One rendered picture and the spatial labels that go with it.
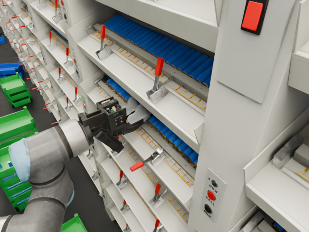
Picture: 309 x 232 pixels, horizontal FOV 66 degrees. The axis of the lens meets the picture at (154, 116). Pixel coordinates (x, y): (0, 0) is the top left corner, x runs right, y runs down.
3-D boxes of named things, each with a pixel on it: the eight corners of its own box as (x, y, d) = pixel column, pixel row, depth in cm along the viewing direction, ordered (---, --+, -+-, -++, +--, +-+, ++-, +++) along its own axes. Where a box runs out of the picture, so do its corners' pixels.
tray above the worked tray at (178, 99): (203, 159, 44) (188, 113, 34) (82, 53, 84) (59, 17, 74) (276, 93, 48) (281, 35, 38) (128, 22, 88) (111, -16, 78)
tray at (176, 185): (193, 217, 57) (184, 203, 50) (91, 101, 96) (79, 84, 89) (251, 161, 60) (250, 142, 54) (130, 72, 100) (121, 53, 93)
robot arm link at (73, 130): (77, 164, 59) (63, 142, 66) (94, 155, 62) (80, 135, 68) (67, 137, 54) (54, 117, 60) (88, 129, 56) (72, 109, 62)
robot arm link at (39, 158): (17, 168, 60) (-1, 138, 54) (65, 146, 66) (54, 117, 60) (25, 193, 54) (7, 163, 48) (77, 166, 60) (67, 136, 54)
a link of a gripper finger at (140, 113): (157, 101, 67) (128, 112, 63) (157, 117, 70) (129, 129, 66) (151, 95, 69) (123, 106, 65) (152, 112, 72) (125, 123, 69)
